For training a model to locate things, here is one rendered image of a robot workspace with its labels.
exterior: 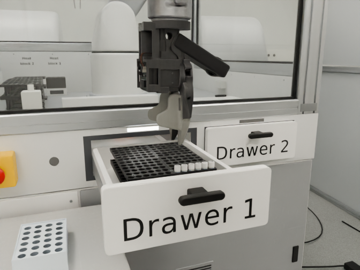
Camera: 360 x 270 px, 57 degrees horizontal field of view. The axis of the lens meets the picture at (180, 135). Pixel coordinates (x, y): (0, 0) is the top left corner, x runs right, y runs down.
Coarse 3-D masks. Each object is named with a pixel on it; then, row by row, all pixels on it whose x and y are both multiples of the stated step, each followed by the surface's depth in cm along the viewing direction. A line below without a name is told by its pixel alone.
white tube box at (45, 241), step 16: (32, 224) 65; (48, 224) 65; (64, 224) 65; (32, 240) 59; (48, 240) 60; (64, 240) 59; (16, 256) 54; (32, 256) 54; (48, 256) 54; (64, 256) 55
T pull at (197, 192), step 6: (192, 192) 51; (198, 192) 51; (204, 192) 51; (210, 192) 51; (216, 192) 51; (222, 192) 51; (180, 198) 49; (186, 198) 49; (192, 198) 49; (198, 198) 49; (204, 198) 50; (210, 198) 50; (216, 198) 51; (222, 198) 51; (180, 204) 49; (186, 204) 49; (192, 204) 49
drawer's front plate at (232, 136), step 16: (208, 128) 88; (224, 128) 89; (240, 128) 91; (256, 128) 93; (272, 128) 95; (288, 128) 96; (208, 144) 89; (224, 144) 90; (240, 144) 92; (256, 144) 94; (272, 144) 96; (288, 144) 98; (224, 160) 91; (240, 160) 93; (256, 160) 95
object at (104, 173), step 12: (132, 144) 85; (144, 144) 86; (192, 144) 85; (96, 156) 75; (108, 156) 83; (204, 156) 77; (96, 168) 73; (108, 168) 84; (228, 168) 67; (96, 180) 73; (108, 180) 61
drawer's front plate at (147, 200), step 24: (240, 168) 57; (264, 168) 57; (120, 192) 49; (144, 192) 50; (168, 192) 52; (240, 192) 56; (264, 192) 58; (120, 216) 50; (144, 216) 51; (168, 216) 52; (240, 216) 57; (264, 216) 59; (120, 240) 50; (144, 240) 52; (168, 240) 53
